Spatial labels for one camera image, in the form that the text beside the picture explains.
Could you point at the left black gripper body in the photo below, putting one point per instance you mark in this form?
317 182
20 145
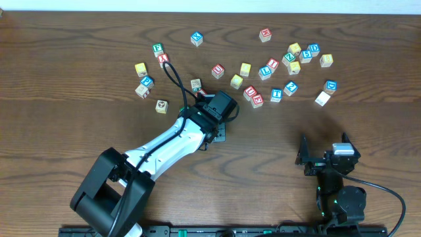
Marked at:
200 94

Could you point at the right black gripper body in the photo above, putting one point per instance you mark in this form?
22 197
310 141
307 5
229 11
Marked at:
320 163

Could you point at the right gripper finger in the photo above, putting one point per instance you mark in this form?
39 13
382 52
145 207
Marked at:
349 149
303 155

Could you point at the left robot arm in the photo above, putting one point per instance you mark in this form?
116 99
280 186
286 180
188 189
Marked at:
115 191

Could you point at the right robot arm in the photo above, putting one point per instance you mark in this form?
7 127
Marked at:
341 205

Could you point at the red A block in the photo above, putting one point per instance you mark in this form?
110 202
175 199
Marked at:
201 91

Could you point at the yellow block centre lower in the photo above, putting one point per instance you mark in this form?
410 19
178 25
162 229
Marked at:
236 81

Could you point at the red U block lower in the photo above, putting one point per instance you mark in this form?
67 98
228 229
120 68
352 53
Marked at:
249 92

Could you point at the red u block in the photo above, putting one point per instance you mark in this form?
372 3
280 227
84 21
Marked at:
249 92
218 71

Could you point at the red E block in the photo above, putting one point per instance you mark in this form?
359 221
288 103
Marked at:
257 100

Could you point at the wood block green side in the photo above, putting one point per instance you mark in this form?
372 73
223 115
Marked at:
196 85

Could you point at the red U block upper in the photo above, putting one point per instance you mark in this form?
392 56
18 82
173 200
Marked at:
218 71

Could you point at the yellow block centre upper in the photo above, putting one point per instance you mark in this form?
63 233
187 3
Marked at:
245 69

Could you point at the plain wood block right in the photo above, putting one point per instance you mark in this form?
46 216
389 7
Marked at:
322 98

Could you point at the blue L block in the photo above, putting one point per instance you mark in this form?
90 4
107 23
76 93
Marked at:
265 73

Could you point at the blue D block lower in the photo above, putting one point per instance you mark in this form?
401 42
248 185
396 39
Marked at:
330 87

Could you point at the blue d block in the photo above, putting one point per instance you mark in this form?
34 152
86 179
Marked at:
314 49
330 87

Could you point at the blue T block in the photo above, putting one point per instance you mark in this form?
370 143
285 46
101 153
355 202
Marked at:
276 95

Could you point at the wood picture block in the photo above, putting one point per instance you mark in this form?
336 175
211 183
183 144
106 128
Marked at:
161 106

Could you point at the red I block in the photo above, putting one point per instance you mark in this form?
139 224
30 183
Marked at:
272 64

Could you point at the blue 2 block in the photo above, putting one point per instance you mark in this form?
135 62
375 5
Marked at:
290 88

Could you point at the blue X block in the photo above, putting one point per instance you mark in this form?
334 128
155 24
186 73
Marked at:
196 39

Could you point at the red Y block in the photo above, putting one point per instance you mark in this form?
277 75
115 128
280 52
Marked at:
163 58

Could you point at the yellow block below Z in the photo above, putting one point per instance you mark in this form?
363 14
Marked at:
293 68

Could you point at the yellow 8 block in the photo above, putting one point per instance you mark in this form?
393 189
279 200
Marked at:
326 60

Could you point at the blue P block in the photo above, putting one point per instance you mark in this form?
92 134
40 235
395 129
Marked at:
147 81

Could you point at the plain wood red-sided block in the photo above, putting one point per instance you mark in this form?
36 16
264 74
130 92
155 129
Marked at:
142 91

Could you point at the green Z block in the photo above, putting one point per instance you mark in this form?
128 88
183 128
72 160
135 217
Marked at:
288 58

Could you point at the red H block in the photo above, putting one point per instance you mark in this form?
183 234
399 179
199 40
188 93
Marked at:
265 35

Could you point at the green F block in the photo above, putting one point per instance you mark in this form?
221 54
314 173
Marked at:
157 49

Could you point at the blue 5 block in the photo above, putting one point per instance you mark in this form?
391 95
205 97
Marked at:
305 56

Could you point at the yellow block far left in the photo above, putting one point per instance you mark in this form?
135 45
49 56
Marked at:
141 69

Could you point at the yellow block top right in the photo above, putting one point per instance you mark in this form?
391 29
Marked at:
294 49

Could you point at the blue D block upper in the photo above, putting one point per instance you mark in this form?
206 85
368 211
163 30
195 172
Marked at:
314 49

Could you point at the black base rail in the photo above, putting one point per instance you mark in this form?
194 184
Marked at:
241 231

